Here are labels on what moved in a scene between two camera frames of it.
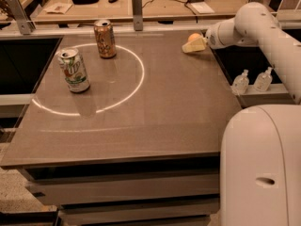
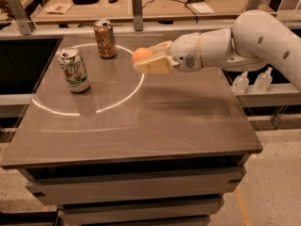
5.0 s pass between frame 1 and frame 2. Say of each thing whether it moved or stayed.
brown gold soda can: stayed
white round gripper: moved
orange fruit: moved
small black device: stayed
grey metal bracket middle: stayed
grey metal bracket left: stayed
